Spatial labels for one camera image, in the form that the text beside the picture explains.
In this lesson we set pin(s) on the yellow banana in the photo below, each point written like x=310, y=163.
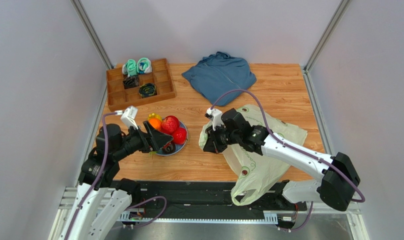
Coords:
x=157, y=116
x=151, y=116

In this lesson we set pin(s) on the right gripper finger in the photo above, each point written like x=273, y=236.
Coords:
x=211, y=145
x=212, y=131

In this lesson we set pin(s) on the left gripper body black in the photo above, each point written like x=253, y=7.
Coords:
x=136, y=140

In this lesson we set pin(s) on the black sock roll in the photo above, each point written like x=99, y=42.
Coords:
x=131, y=82

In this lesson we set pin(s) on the pale green plastic bag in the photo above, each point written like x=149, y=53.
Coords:
x=256, y=173

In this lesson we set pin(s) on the right aluminium frame post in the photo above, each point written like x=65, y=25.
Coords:
x=334, y=21

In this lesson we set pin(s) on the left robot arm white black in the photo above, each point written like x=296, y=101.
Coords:
x=85, y=221

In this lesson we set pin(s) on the blue folded hoodie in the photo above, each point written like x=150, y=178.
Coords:
x=219, y=73

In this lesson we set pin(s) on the dark green yellow sock roll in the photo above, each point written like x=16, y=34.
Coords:
x=147, y=90

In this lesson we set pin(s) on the cracked red apple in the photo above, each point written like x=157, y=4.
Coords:
x=169, y=124

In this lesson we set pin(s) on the orange fruit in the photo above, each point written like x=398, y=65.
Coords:
x=155, y=123

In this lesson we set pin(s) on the blue plate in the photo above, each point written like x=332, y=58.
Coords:
x=178, y=147

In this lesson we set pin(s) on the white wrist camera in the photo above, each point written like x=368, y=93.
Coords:
x=214, y=115
x=128, y=117

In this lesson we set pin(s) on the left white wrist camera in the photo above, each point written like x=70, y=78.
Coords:
x=128, y=117

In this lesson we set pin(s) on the teal blue sock roll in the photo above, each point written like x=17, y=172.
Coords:
x=144, y=66

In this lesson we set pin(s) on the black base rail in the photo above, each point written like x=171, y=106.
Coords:
x=208, y=200

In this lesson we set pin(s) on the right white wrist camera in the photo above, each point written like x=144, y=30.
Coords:
x=214, y=115

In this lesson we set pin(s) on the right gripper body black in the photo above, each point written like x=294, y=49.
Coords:
x=217, y=137

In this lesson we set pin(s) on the yellow banana right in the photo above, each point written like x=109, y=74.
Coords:
x=157, y=116

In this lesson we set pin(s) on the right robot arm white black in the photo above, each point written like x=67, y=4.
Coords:
x=335, y=180

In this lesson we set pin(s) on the yellow banana left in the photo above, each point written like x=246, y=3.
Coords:
x=151, y=116

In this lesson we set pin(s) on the wooden compartment tray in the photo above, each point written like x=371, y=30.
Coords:
x=119, y=98

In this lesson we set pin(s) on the left aluminium frame post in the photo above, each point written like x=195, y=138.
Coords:
x=82, y=14

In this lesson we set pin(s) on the aluminium frame post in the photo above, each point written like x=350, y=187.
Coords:
x=334, y=21
x=82, y=14

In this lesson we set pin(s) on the green white sock roll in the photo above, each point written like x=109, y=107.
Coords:
x=130, y=68

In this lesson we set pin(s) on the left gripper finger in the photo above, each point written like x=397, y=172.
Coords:
x=149, y=128
x=158, y=140

